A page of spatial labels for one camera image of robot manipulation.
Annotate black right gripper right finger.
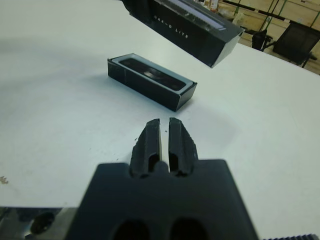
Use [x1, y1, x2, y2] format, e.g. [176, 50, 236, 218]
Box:
[169, 117, 200, 177]

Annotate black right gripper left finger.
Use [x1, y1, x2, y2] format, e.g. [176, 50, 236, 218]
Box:
[131, 118, 162, 178]

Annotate black slim camera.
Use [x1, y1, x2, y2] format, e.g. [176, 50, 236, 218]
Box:
[118, 56, 188, 92]

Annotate black box lid with print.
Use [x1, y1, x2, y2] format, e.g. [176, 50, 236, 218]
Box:
[123, 0, 246, 68]

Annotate black box with white insert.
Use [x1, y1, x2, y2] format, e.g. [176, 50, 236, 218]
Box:
[107, 52, 198, 112]

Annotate black waste bin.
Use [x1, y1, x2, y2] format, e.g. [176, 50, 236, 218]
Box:
[251, 29, 274, 52]

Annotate black chair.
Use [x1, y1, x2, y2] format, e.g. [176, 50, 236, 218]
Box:
[272, 20, 320, 68]

